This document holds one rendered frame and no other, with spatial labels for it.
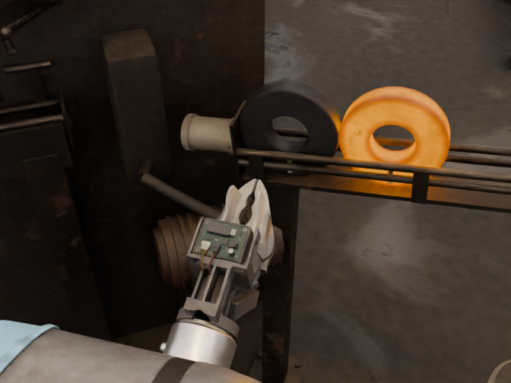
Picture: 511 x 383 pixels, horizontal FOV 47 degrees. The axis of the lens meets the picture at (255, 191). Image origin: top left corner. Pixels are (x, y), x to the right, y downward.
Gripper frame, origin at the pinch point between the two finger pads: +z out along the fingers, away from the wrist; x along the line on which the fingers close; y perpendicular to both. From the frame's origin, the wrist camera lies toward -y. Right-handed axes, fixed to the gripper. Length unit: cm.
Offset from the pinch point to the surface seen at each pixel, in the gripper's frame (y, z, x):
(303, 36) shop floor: -125, 155, 32
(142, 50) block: 3.1, 18.4, 22.6
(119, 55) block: 3.8, 16.1, 25.3
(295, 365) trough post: -72, -3, -4
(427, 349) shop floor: -78, 10, -33
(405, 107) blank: 2.5, 15.8, -16.9
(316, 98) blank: 0.9, 16.4, -4.6
